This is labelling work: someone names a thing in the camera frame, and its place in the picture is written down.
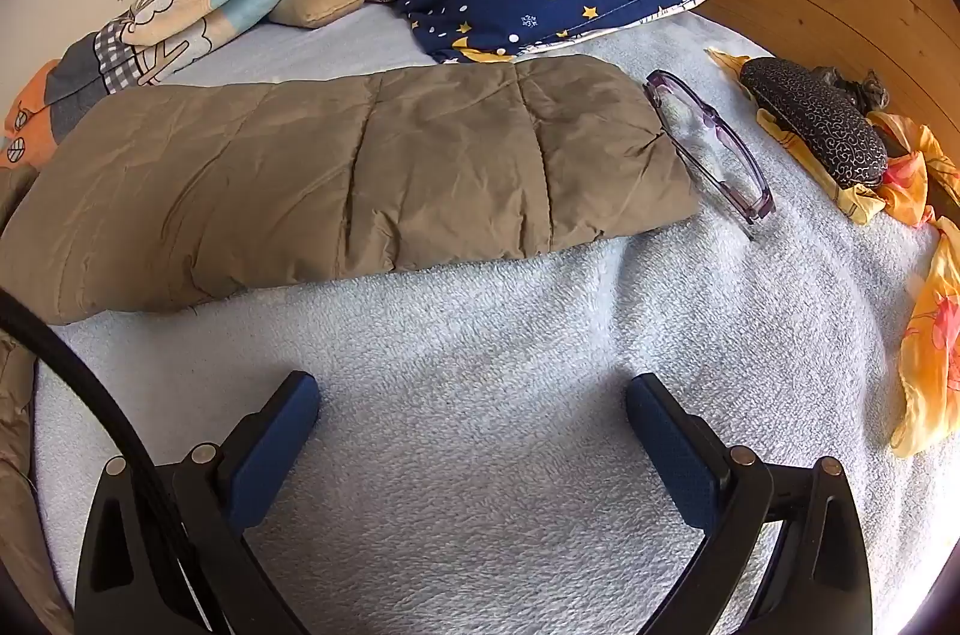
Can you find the grey hair clip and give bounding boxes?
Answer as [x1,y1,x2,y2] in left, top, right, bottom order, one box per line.
[810,67,890,115]

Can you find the brown quilted jacket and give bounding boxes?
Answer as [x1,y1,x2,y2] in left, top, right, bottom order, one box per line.
[0,54,702,635]

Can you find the yellow orange scarf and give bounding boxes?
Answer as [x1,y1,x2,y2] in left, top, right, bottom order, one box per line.
[705,46,960,460]

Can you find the purple glasses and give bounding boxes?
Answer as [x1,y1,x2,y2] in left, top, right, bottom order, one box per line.
[643,69,776,242]

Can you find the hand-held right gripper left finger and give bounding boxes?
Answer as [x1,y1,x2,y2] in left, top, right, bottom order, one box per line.
[75,371,322,635]

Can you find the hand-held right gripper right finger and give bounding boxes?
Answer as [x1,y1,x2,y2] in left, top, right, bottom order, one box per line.
[626,372,875,635]

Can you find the small beige pillow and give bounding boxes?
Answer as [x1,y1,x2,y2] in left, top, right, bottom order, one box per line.
[268,0,372,31]

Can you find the black cable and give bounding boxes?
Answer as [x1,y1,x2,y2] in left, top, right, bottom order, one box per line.
[0,288,226,635]

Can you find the dark patterned glasses case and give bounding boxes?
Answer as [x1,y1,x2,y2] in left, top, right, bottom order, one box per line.
[739,58,890,190]

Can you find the light blue cloud blanket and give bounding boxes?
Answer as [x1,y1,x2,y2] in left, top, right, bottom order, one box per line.
[30,0,946,635]

